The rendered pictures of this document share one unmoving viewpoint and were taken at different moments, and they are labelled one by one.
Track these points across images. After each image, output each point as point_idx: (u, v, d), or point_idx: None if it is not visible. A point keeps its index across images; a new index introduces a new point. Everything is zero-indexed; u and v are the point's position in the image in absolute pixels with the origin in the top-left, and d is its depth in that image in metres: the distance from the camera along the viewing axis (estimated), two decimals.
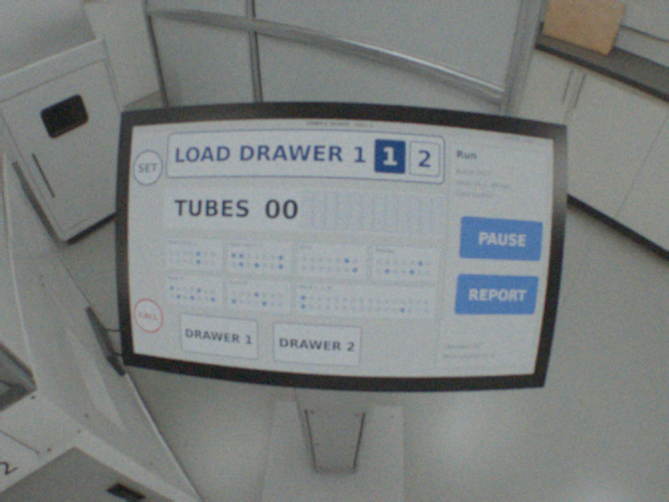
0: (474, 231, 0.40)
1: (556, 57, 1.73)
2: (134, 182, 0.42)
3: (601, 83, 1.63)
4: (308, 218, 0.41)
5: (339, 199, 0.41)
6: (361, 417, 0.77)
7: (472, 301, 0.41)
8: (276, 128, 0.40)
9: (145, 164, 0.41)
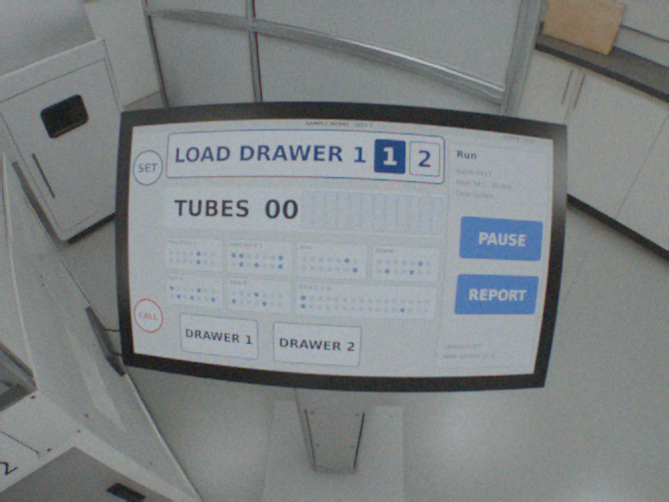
0: (474, 231, 0.40)
1: (556, 57, 1.73)
2: (134, 182, 0.42)
3: (601, 83, 1.63)
4: (308, 218, 0.41)
5: (339, 199, 0.41)
6: (361, 417, 0.77)
7: (472, 301, 0.41)
8: (276, 128, 0.40)
9: (145, 164, 0.41)
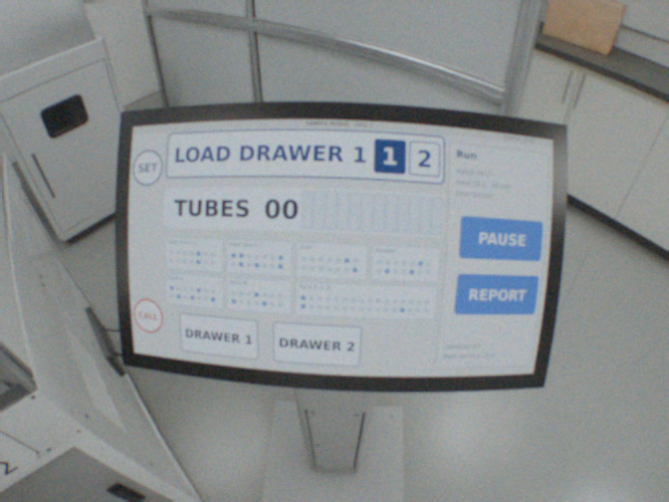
0: (474, 231, 0.40)
1: (556, 57, 1.73)
2: (134, 182, 0.42)
3: (601, 83, 1.63)
4: (308, 218, 0.41)
5: (339, 199, 0.41)
6: (361, 417, 0.77)
7: (472, 301, 0.41)
8: (276, 128, 0.40)
9: (145, 164, 0.41)
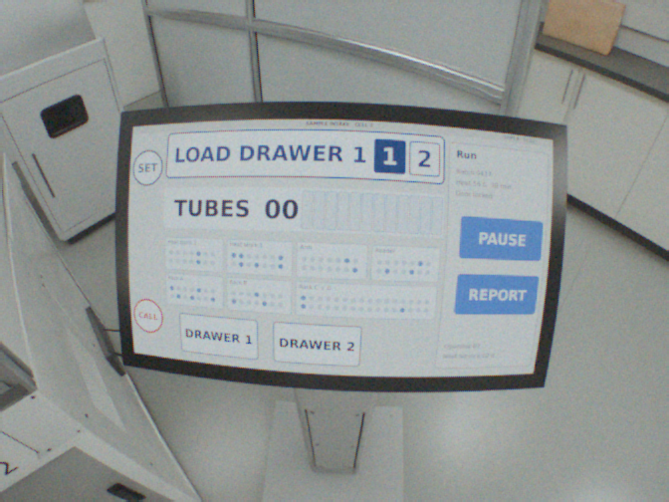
0: (474, 231, 0.40)
1: (556, 57, 1.73)
2: (134, 182, 0.42)
3: (601, 83, 1.63)
4: (308, 218, 0.41)
5: (339, 199, 0.41)
6: (361, 417, 0.77)
7: (472, 301, 0.41)
8: (276, 128, 0.40)
9: (145, 164, 0.41)
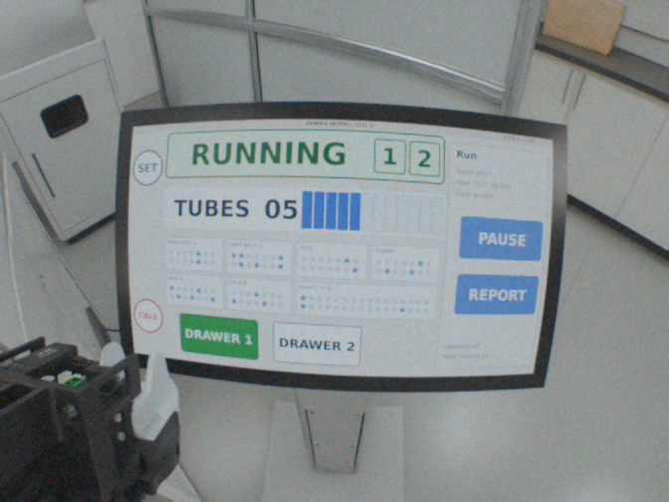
0: (474, 231, 0.40)
1: (556, 57, 1.73)
2: (134, 182, 0.42)
3: (601, 83, 1.63)
4: (308, 218, 0.41)
5: (339, 199, 0.41)
6: (361, 417, 0.77)
7: (472, 301, 0.41)
8: (276, 128, 0.40)
9: (145, 164, 0.41)
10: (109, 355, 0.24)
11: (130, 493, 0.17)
